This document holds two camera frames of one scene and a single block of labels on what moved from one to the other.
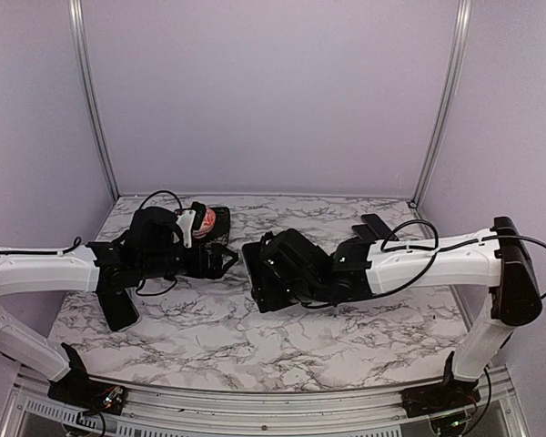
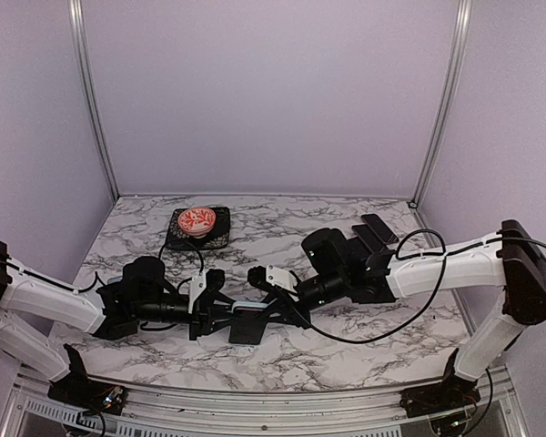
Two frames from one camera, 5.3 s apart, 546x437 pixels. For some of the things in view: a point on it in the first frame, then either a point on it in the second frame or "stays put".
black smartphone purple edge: [378, 227] stays put
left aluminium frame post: [91, 92] stays put
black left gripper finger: [217, 268] → [210, 309]
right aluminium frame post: [455, 65] stays put
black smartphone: [254, 260] → [247, 327]
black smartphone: [365, 232] stays put
